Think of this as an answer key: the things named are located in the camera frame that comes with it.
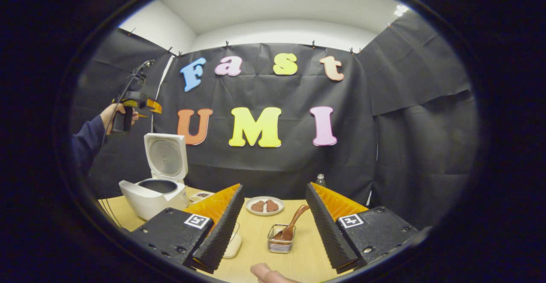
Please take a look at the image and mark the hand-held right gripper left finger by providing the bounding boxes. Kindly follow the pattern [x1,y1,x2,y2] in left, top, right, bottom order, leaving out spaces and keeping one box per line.
[128,184,245,274]

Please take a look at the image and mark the metal wire chopstick holder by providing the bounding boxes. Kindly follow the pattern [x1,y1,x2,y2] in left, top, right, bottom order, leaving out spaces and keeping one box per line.
[267,224,296,254]

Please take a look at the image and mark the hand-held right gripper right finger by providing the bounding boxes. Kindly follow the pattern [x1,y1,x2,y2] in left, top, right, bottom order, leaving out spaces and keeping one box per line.
[305,182,421,274]

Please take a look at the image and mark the white rice cooker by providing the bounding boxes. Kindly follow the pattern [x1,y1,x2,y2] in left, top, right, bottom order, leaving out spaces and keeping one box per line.
[119,133,189,221]

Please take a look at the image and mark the black backdrop cloth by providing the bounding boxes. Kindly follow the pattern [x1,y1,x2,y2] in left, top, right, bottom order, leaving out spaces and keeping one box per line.
[70,10,478,230]

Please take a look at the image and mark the white round plate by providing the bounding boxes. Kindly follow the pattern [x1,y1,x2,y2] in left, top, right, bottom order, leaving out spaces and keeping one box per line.
[245,196,285,216]

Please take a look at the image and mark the clear box of rice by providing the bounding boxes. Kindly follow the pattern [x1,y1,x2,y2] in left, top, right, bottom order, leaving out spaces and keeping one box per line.
[222,221,243,259]

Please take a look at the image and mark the brown wooden spoon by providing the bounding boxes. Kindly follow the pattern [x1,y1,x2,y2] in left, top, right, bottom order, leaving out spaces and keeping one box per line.
[273,205,311,242]

